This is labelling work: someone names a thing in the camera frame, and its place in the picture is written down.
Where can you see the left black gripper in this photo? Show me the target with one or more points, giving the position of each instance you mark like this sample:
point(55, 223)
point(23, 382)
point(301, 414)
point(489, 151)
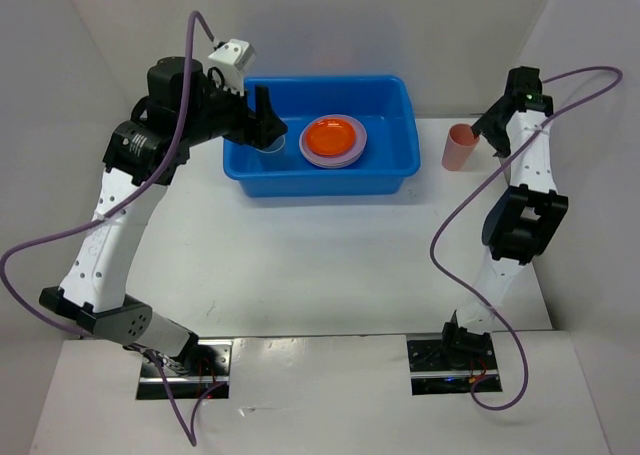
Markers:
point(258, 127)

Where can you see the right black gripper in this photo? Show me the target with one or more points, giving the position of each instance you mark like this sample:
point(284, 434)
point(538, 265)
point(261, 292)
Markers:
point(484, 125)

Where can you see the blue plastic cup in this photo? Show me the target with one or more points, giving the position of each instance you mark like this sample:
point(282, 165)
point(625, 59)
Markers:
point(277, 147)

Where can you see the pink plastic cup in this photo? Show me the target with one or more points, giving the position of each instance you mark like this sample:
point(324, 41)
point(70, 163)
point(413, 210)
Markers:
point(460, 143)

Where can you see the orange plastic plate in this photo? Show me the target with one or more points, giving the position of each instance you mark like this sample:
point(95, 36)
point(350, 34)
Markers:
point(330, 136)

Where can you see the pink plastic plate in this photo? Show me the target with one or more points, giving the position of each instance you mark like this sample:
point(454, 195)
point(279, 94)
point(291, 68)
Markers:
point(331, 163)

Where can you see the purple plastic plate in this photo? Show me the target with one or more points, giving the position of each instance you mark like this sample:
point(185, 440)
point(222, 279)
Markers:
point(357, 149)

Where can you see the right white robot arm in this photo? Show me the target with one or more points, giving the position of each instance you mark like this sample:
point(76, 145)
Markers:
point(522, 222)

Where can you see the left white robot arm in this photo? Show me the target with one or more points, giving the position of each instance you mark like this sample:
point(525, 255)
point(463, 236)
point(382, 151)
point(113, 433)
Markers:
point(186, 105)

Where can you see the blue plastic bin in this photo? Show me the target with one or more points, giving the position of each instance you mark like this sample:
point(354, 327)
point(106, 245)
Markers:
point(380, 103)

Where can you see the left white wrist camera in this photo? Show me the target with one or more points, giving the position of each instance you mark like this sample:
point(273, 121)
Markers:
point(229, 63)

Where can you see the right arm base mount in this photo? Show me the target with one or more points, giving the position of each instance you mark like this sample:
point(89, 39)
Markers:
point(432, 373)

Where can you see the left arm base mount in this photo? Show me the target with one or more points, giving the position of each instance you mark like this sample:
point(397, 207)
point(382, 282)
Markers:
point(208, 374)

